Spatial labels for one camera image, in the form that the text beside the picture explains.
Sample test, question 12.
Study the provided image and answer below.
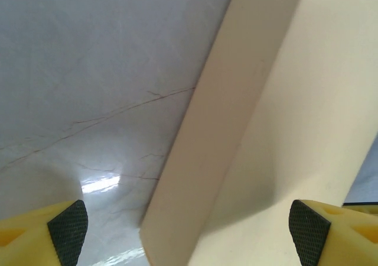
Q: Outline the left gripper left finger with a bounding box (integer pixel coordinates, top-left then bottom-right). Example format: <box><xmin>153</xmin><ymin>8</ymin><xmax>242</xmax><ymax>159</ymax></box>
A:
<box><xmin>0</xmin><ymin>200</ymin><xmax>89</xmax><ymax>266</ymax></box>

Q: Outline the orange paper box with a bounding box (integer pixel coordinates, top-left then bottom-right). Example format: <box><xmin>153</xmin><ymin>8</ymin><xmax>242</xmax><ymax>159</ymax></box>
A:
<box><xmin>138</xmin><ymin>0</ymin><xmax>378</xmax><ymax>266</ymax></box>

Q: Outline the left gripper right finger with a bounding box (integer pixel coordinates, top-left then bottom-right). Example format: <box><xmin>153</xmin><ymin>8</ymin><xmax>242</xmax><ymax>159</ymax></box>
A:
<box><xmin>288</xmin><ymin>199</ymin><xmax>378</xmax><ymax>266</ymax></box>

